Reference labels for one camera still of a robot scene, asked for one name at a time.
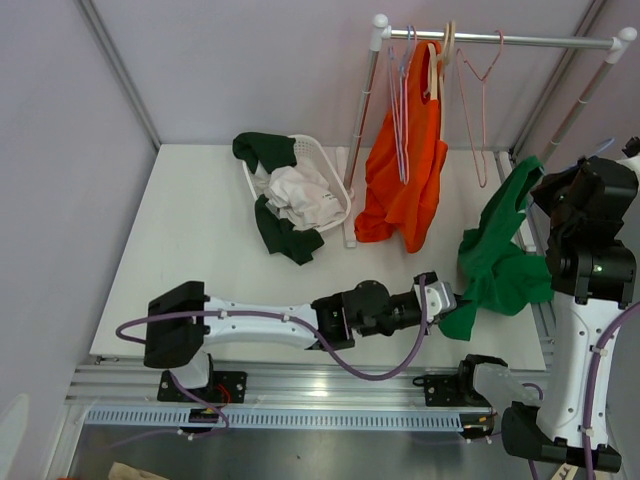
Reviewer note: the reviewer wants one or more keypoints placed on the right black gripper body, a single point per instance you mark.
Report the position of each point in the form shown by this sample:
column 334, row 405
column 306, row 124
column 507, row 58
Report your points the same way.
column 551, row 194

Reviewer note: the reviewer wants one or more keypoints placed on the blue wire hanger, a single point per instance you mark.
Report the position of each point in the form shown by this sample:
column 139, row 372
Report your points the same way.
column 600, row 150

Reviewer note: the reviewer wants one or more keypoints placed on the aluminium frame rail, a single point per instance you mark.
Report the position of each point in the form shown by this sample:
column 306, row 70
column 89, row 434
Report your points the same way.
column 127, row 382

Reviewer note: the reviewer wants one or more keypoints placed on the blue pink empty hangers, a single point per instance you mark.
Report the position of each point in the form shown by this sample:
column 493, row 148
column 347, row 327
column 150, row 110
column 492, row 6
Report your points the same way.
column 398, row 73

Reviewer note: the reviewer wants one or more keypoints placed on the white perforated plastic basket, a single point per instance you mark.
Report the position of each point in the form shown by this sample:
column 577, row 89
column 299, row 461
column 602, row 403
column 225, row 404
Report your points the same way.
column 310, row 194

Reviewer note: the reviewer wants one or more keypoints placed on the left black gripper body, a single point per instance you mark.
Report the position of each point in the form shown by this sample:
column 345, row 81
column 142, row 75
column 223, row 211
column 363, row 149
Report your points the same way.
column 398, row 316

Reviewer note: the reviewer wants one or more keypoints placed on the dark green pink raglan shirt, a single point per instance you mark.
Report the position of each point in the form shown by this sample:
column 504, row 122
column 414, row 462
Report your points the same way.
column 272, row 151

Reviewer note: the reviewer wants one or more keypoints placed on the orange t shirt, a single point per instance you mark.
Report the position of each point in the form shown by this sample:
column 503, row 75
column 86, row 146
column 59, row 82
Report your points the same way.
column 390, row 206

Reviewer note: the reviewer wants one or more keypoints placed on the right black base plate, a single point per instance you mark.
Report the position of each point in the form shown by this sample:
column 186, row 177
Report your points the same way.
column 454, row 390

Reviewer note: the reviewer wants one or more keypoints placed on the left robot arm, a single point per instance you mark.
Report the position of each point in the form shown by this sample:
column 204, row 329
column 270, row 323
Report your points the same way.
column 186, row 319

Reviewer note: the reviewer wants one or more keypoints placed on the beige wooden hanger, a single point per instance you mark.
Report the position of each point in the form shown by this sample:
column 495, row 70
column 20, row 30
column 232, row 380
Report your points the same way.
column 438, row 62

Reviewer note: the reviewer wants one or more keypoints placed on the bright green t shirt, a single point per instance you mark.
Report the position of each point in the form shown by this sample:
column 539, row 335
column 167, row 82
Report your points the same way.
column 502, row 277

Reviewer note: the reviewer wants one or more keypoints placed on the white slotted cable duct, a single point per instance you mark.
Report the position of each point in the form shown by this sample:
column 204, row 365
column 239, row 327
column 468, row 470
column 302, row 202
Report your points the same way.
column 278, row 419

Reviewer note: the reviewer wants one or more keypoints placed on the pink wire hanger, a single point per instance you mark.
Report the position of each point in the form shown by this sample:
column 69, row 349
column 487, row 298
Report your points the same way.
column 472, row 84

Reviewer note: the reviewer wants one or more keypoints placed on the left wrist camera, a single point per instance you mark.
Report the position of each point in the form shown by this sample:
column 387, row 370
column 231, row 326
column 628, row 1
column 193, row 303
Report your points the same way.
column 436, row 298

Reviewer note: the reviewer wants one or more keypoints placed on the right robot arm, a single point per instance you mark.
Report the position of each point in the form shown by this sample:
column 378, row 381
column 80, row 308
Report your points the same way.
column 592, row 277

